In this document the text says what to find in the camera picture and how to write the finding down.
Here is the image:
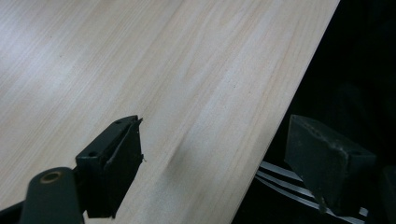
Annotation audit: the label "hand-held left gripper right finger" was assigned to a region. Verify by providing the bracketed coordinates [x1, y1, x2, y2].
[284, 114, 378, 217]

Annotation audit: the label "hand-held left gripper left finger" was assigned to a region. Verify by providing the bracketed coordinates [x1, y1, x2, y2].
[75, 115, 147, 219]

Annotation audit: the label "metal frame rails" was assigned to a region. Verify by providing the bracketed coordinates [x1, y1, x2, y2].
[255, 161, 370, 224]

